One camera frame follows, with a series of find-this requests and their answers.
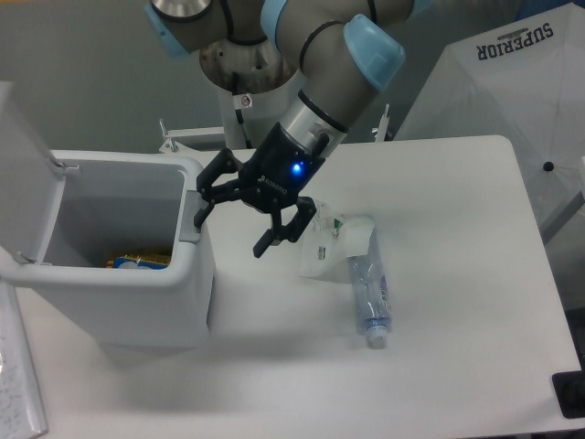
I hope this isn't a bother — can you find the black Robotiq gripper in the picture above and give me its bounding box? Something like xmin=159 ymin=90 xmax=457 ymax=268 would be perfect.
xmin=192 ymin=121 xmax=327 ymax=260

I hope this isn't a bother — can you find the white push-lid trash can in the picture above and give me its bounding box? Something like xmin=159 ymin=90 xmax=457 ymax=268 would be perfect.
xmin=1 ymin=81 xmax=216 ymax=348

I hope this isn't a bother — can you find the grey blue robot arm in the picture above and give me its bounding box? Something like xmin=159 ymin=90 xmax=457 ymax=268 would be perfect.
xmin=145 ymin=1 xmax=428 ymax=256

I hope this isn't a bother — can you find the blue yellow trash in can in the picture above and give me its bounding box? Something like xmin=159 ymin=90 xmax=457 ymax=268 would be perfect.
xmin=105 ymin=246 xmax=172 ymax=270

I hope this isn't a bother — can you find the crumpled white plastic wrapper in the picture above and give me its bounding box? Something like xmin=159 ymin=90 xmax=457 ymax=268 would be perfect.
xmin=299 ymin=200 xmax=375 ymax=283

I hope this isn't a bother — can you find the clear plastic water bottle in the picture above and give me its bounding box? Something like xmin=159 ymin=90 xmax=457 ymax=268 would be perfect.
xmin=348 ymin=229 xmax=392 ymax=349

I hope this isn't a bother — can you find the black device at table edge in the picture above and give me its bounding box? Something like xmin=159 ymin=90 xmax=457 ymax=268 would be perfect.
xmin=552 ymin=370 xmax=584 ymax=419

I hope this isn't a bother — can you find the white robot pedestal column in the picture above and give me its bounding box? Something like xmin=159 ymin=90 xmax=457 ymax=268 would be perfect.
xmin=218 ymin=85 xmax=293 ymax=150

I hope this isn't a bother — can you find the black cable on pedestal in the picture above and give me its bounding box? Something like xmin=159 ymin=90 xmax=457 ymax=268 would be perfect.
xmin=230 ymin=71 xmax=255 ymax=150

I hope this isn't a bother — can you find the white pedestal base frame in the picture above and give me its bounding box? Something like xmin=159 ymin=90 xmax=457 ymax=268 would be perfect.
xmin=158 ymin=102 xmax=396 ymax=155

